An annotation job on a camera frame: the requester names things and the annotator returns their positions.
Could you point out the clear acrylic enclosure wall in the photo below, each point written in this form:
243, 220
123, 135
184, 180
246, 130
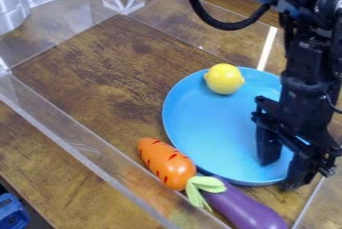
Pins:
87, 68

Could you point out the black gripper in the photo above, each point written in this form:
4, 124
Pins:
295, 122

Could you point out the blue round plastic tray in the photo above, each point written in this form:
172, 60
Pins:
210, 128

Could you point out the yellow toy lemon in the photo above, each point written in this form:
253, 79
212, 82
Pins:
223, 79

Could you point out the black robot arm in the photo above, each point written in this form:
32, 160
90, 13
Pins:
311, 23

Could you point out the orange toy carrot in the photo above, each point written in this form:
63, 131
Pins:
176, 171

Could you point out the purple toy eggplant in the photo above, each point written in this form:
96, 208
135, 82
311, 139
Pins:
242, 210

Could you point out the blue plastic object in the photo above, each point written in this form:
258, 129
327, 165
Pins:
13, 215

